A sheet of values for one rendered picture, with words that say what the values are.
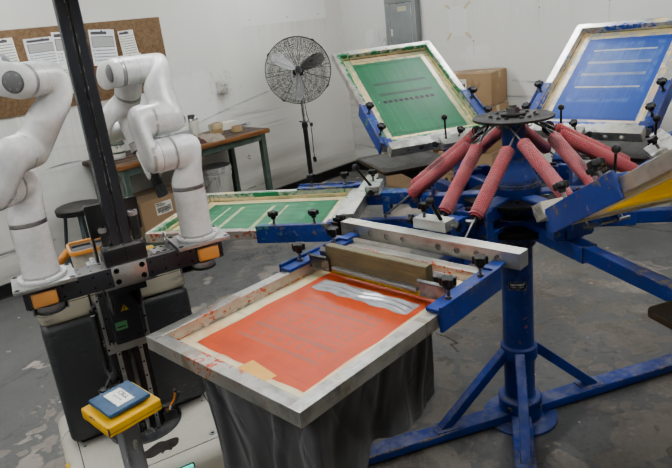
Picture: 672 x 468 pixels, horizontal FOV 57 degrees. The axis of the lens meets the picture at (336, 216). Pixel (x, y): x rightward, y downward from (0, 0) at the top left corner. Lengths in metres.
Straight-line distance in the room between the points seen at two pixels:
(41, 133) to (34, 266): 0.36
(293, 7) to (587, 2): 2.88
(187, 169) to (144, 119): 0.18
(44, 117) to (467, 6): 5.08
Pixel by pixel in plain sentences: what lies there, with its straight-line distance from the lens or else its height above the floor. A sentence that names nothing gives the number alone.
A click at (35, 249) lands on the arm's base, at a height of 1.23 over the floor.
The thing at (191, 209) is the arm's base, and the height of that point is 1.24.
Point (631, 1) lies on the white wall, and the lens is 5.67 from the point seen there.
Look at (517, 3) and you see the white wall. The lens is 6.05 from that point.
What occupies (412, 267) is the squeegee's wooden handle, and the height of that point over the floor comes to 1.05.
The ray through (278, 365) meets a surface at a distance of 1.50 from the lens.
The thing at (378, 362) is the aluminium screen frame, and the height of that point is 0.98.
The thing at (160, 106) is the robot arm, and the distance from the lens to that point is 1.84.
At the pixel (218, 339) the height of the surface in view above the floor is 0.96.
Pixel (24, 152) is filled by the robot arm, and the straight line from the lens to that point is 1.65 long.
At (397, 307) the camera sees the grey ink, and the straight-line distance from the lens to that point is 1.68.
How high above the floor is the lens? 1.71
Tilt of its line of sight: 17 degrees down
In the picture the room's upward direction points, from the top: 7 degrees counter-clockwise
